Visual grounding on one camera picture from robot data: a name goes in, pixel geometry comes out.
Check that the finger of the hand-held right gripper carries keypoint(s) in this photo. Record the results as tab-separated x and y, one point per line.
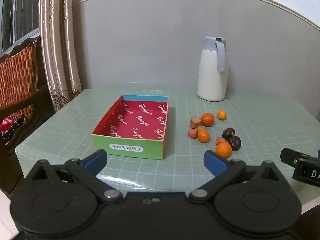
287	156

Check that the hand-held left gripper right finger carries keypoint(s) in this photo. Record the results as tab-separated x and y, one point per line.
214	160

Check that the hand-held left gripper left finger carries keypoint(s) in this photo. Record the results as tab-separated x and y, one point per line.
96	159

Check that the orange tangerine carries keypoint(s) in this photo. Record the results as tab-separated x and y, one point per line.
223	150
207	119
203	136

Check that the pink red food chunk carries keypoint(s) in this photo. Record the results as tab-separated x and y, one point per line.
220	140
192	133

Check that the tan food chunk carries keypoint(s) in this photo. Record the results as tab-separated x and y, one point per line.
201	128

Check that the brown orange food chunk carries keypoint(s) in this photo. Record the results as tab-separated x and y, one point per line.
195	122

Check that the colourful cardboard box red inside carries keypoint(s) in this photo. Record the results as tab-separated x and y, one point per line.
140	127

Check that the green grid table cover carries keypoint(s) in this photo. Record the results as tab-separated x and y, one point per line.
255	130

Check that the small orange kumquat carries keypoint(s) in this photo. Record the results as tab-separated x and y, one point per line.
221	115

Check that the white thermos jug grey lid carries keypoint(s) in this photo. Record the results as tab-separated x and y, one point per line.
211	75

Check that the red patterned cloth item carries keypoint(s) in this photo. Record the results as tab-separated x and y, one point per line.
5	126

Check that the dark wooden chair orange cushion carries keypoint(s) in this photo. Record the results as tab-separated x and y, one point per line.
17	80

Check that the beige satin curtain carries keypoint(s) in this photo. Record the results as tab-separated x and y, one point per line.
53	55

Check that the window with metal frame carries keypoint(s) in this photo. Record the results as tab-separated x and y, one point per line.
17	10

